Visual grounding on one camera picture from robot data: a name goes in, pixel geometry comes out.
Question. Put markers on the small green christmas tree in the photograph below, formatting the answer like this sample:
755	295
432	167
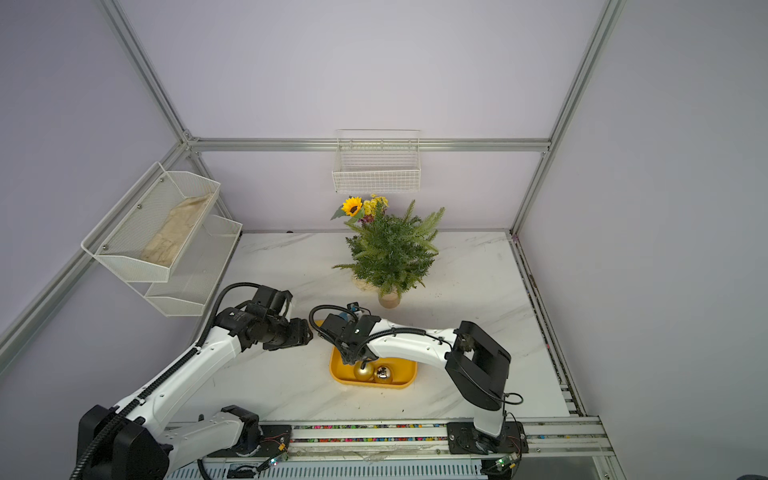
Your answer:
394	254

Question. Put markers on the beige cloth in shelf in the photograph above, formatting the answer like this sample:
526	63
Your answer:
167	243

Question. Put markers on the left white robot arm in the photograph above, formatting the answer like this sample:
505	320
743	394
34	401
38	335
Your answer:
130	440

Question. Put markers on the white two-tier mesh shelf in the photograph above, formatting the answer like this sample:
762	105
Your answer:
186	287

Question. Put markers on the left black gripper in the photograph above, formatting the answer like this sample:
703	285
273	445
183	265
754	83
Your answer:
299	328

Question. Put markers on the aluminium enclosure frame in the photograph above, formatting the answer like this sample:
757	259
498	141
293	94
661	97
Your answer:
28	325

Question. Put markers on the matte gold ball ornament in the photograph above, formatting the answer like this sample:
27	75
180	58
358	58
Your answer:
363	371

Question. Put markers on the shiny gold ball ornament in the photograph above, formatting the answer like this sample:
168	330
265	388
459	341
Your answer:
383	374

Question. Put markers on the yellow plastic tray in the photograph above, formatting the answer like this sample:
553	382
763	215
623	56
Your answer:
404	372

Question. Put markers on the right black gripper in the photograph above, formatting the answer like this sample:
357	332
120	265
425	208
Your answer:
348	356

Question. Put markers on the white wire wall basket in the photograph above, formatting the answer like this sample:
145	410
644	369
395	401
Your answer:
377	161

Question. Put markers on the sunflower bouquet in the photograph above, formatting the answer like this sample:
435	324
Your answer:
361	211

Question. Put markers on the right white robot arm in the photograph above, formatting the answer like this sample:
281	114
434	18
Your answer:
477	365

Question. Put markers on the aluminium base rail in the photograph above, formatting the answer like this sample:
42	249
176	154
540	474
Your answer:
556	448

